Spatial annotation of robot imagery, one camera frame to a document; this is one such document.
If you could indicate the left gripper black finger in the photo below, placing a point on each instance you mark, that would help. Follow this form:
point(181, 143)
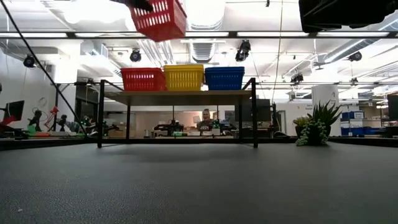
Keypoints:
point(136, 3)

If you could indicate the blue slotted plastic basket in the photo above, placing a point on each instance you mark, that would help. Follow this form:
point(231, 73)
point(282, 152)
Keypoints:
point(224, 70)
point(224, 82)
point(224, 67)

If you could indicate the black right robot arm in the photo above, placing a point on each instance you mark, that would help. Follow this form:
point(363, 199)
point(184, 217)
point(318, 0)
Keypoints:
point(373, 12)

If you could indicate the background robot arm with red part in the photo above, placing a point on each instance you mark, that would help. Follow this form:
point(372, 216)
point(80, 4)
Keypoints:
point(73, 126)

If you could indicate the black background robot arm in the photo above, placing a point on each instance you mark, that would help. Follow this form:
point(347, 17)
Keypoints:
point(35, 118)
point(228, 127)
point(169, 128)

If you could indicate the black ceiling-hung device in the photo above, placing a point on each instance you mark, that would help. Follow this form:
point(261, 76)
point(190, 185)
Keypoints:
point(297, 77)
point(243, 51)
point(355, 56)
point(29, 61)
point(135, 56)

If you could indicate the white ceiling pipes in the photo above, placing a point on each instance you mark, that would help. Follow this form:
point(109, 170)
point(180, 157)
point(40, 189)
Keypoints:
point(155, 53)

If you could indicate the white pillar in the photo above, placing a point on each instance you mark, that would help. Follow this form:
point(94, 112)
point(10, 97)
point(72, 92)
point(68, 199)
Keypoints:
point(325, 93)

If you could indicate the blue storage bin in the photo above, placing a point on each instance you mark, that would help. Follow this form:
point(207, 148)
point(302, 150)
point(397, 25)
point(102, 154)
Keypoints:
point(357, 131)
point(351, 115)

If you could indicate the artificial succulent plant in pot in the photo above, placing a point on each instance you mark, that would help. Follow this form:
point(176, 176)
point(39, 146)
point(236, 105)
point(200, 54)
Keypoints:
point(314, 130)

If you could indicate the person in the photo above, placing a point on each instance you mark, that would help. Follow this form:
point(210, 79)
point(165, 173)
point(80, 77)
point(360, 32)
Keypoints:
point(206, 116)

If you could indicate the green plastic object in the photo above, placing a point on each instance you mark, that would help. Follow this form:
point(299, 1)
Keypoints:
point(31, 130)

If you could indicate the red bar-shaped object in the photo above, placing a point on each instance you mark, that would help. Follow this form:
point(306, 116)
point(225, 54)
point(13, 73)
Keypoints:
point(9, 120)

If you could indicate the black table mat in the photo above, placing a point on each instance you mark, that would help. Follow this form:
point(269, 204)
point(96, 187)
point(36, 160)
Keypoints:
point(186, 186)

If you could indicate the large grey air duct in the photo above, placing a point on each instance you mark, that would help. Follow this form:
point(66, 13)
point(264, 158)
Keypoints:
point(357, 45)

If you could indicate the white air duct box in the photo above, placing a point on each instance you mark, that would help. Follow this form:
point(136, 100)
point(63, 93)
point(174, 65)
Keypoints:
point(96, 49)

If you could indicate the silver spiral air duct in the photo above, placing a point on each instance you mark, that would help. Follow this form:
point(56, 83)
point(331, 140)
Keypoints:
point(202, 51)

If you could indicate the black aluminium rig frame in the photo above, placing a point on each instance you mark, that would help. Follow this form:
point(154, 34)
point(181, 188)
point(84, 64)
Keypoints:
point(230, 34)

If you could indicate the wooden shelf with black frame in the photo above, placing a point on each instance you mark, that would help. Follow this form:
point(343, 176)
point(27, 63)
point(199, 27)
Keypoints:
point(183, 98)

